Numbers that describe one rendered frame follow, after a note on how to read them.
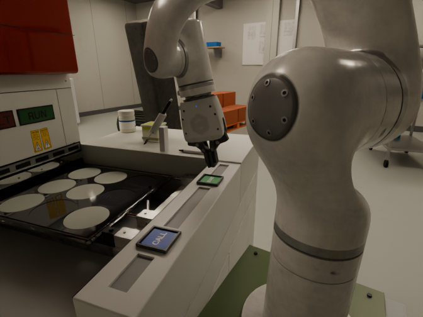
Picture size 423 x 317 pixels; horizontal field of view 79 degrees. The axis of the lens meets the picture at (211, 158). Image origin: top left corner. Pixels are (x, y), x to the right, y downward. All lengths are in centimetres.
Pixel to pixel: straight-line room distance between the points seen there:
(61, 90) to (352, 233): 95
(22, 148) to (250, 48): 661
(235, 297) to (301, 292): 18
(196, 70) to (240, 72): 675
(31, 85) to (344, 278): 92
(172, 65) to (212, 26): 726
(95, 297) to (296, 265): 26
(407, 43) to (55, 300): 68
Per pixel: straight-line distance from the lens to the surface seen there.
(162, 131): 89
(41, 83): 100
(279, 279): 41
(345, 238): 35
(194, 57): 59
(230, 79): 746
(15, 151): 95
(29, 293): 67
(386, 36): 38
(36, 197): 87
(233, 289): 56
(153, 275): 41
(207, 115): 60
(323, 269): 37
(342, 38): 39
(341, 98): 25
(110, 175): 93
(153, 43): 54
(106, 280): 42
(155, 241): 46
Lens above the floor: 123
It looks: 19 degrees down
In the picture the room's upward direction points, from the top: straight up
